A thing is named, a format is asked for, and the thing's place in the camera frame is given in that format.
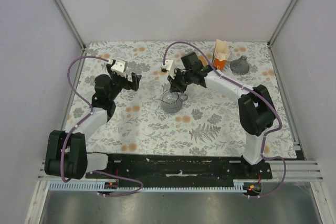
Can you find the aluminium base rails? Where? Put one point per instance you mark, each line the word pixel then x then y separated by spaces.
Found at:
pixel 296 170

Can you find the aluminium frame post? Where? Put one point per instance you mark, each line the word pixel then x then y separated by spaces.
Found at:
pixel 66 17
pixel 289 9

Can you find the aluminium frame post right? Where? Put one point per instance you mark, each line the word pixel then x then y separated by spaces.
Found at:
pixel 289 9

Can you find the orange coffee filter box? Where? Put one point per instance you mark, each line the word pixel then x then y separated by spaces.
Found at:
pixel 220 54

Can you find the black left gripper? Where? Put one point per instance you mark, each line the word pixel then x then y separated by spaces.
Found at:
pixel 128 85

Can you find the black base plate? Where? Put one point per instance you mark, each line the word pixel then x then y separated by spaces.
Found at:
pixel 139 165

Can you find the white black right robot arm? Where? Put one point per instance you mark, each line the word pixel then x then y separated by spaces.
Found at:
pixel 256 109

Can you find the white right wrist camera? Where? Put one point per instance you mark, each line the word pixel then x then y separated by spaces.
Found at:
pixel 169 67

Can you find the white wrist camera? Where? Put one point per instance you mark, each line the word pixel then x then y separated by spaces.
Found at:
pixel 118 66
pixel 169 67

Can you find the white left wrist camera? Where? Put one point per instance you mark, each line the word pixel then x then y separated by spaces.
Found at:
pixel 118 66

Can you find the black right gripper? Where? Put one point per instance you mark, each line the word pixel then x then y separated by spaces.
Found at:
pixel 175 86

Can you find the round wooden dripper stand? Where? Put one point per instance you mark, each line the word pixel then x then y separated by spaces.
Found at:
pixel 203 60

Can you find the light blue cable duct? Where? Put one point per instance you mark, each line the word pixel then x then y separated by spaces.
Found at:
pixel 105 186

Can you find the floral tablecloth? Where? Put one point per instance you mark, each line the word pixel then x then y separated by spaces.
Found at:
pixel 152 120

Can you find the aluminium frame post left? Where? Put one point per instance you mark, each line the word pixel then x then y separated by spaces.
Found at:
pixel 66 17

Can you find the grey ribbed glass dripper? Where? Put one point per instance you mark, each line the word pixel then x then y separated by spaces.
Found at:
pixel 240 66

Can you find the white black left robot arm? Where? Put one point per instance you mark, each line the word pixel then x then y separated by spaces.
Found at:
pixel 66 155

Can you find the grey glass carafe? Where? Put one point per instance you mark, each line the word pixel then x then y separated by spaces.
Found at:
pixel 172 102

